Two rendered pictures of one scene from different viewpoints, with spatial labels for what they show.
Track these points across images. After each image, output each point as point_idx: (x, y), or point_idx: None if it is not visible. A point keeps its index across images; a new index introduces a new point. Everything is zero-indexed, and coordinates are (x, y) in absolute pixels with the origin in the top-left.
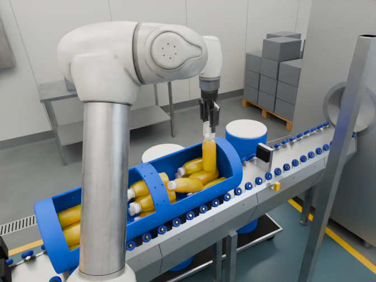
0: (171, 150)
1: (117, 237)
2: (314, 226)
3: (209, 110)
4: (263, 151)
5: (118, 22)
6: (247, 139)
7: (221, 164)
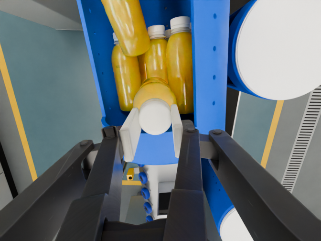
0: (301, 68)
1: None
2: None
3: (66, 217)
4: (168, 205)
5: None
6: (229, 210)
7: (171, 126)
